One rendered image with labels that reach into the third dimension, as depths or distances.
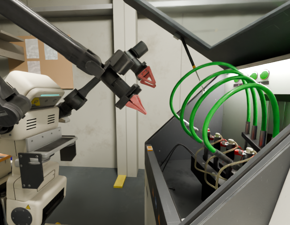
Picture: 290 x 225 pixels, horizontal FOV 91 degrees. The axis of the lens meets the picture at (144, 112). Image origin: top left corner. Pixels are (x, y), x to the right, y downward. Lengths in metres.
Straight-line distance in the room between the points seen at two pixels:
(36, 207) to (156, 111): 1.86
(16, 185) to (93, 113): 1.81
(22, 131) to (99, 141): 1.92
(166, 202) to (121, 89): 0.39
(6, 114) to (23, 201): 0.46
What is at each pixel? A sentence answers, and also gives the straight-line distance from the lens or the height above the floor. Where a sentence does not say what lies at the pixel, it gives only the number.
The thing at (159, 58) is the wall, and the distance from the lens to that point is 2.37.
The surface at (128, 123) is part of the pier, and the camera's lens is 2.15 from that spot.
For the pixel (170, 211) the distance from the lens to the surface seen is 0.51.
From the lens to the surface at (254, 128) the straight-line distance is 0.75.
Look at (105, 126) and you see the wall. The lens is 2.52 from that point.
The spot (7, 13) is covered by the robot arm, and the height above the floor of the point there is 1.49.
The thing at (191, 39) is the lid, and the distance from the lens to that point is 1.03.
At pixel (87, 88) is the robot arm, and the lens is 1.03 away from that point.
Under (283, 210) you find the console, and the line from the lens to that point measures 0.48.
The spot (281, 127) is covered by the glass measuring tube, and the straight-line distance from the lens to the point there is 0.81.
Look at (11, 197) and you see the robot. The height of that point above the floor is 0.82.
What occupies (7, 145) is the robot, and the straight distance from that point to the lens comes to 0.91.
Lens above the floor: 1.29
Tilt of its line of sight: 8 degrees down
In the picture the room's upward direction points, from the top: straight up
